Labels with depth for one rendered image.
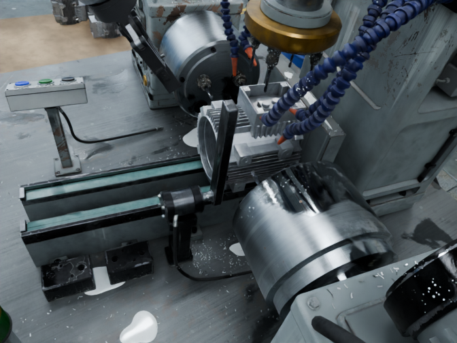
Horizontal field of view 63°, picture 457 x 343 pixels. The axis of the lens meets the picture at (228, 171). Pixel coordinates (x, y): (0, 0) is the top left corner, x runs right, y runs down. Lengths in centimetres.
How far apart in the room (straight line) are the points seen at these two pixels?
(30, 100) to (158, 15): 42
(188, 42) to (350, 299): 72
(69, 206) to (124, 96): 54
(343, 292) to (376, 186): 52
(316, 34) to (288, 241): 35
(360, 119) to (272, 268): 43
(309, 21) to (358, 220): 34
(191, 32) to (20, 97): 44
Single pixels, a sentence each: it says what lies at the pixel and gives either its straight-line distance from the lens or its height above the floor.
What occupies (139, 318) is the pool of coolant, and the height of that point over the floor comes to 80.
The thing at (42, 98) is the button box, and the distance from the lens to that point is 98.
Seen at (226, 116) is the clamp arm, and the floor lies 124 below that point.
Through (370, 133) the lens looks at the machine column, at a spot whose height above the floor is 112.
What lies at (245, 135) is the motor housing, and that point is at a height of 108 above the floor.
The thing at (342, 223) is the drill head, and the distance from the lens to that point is 62.
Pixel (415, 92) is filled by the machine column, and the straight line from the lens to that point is 80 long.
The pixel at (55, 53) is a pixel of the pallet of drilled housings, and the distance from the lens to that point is 295.
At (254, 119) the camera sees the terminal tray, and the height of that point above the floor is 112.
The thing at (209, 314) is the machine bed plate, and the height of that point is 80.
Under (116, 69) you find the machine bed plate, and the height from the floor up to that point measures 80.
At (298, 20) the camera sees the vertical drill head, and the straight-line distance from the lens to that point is 70.
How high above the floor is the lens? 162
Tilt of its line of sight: 47 degrees down
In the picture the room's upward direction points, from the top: 11 degrees clockwise
